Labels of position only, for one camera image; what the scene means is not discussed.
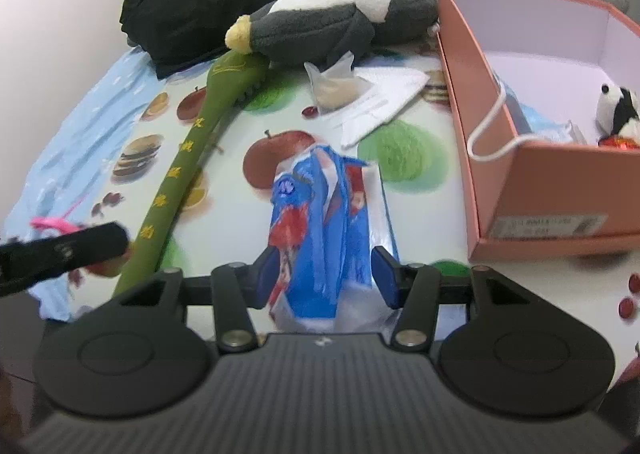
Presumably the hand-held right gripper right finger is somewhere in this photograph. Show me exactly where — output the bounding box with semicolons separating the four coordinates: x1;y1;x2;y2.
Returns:
372;245;553;352

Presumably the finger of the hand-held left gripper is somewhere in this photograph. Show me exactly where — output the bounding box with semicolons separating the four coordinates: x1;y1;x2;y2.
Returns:
0;221;130;298

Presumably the light blue bedsheet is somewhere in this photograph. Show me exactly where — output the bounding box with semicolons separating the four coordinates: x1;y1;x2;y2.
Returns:
2;47;166;322

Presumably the panda plush toy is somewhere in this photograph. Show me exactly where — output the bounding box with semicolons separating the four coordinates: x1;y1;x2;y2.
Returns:
595;83;640;145

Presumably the blue face mask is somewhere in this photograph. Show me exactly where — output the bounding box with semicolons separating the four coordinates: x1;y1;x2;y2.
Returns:
467;77;588;161

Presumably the small red item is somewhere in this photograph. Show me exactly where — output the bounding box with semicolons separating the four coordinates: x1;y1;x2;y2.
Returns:
599;134;640;151

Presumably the pink cardboard box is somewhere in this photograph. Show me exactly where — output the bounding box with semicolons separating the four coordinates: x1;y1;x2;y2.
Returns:
435;0;640;262

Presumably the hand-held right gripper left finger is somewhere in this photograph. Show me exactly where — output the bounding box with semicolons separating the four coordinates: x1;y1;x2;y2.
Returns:
107;247;282;354

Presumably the pink plastic toy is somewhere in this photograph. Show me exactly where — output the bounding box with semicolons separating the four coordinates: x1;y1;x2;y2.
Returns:
30;199;87;235

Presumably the white paper sheet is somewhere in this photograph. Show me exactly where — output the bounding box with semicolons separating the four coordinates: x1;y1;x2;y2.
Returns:
327;65;431;150

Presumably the green snake plush toy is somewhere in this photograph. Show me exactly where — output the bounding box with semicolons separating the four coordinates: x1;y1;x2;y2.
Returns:
112;50;271;297

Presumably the fruit printed mat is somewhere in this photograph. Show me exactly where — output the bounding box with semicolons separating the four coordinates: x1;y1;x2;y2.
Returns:
100;42;640;335

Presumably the clear bag with beige contents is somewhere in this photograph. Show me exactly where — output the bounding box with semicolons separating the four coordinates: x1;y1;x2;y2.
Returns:
304;52;373;116

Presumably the blue plastic snack packet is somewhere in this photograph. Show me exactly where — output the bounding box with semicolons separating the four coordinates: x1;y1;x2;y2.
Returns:
267;143;401;335

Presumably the grey penguin plush toy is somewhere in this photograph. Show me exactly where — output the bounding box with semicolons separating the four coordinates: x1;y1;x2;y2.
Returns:
225;0;441;66

